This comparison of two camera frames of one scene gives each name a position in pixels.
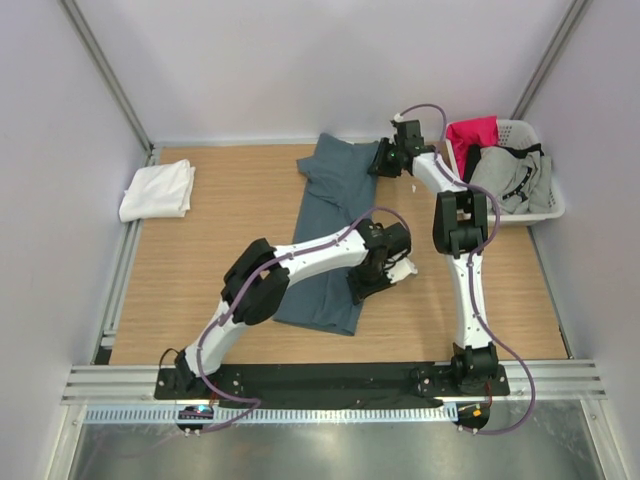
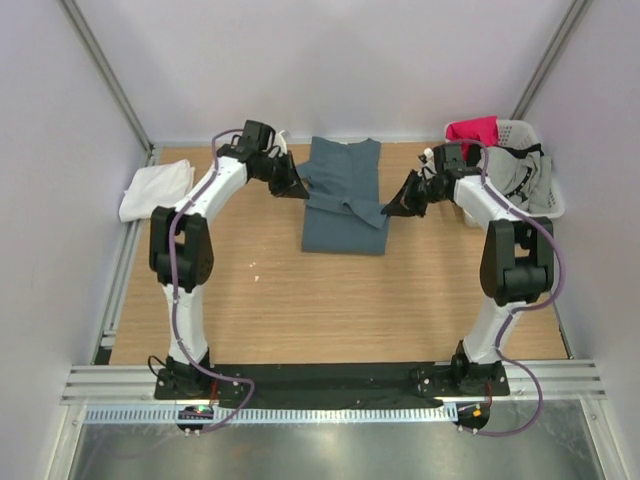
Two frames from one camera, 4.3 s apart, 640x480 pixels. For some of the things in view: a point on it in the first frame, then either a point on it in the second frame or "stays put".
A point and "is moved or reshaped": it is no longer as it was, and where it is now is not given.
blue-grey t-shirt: x=336 y=189 is moved or reshaped
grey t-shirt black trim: x=519 y=176 stays put
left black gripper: x=359 y=292 → x=293 y=190
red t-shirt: x=483 y=131 stays put
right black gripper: x=377 y=167 → x=404 y=203
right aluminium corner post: x=577 y=10 stays put
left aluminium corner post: x=98 y=58 stays put
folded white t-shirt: x=158 y=191 stays put
